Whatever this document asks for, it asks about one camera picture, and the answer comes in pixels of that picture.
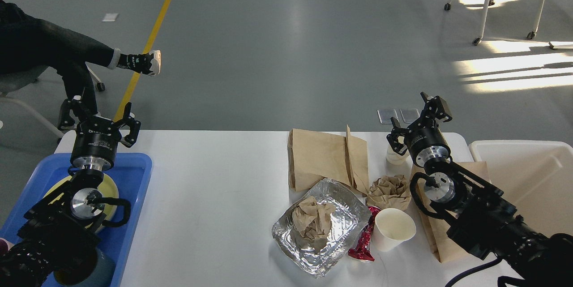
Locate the brown paper bag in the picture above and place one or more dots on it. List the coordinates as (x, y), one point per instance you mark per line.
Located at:
(442, 247)
(316, 155)

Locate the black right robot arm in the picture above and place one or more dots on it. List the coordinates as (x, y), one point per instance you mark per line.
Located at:
(480, 220)

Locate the yellow plastic plate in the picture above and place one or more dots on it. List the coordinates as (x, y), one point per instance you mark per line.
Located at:
(108, 188)

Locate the crumpled brown paper in tray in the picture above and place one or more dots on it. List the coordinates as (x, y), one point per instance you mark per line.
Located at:
(312, 220)

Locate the white paper cup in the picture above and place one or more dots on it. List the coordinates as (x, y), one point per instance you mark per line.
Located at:
(391, 228)

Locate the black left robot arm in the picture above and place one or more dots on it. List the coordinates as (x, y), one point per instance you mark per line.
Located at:
(59, 235)

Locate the teal mug yellow inside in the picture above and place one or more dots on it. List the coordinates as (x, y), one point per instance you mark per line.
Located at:
(96, 270)

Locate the red snack wrapper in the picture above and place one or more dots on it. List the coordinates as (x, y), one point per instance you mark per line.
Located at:
(361, 252)

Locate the small white cup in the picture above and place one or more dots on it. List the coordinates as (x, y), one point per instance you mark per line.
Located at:
(394, 158)

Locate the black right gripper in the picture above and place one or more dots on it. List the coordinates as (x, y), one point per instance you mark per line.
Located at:
(427, 142)

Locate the aluminium foil tray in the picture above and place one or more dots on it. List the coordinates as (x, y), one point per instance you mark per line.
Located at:
(348, 219)

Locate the white plastic bin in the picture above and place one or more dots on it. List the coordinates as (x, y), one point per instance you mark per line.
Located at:
(536, 177)

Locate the seated person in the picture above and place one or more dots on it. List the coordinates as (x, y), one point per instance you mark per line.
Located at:
(27, 42)

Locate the crumpled brown paper ball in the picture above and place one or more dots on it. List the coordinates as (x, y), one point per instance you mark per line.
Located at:
(389, 192)

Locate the pink cup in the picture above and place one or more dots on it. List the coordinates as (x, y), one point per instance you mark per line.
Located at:
(5, 246)

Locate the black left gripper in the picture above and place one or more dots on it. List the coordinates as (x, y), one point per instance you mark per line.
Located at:
(96, 139)

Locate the blue plastic tray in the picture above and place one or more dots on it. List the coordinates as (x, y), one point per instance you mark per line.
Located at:
(131, 174)

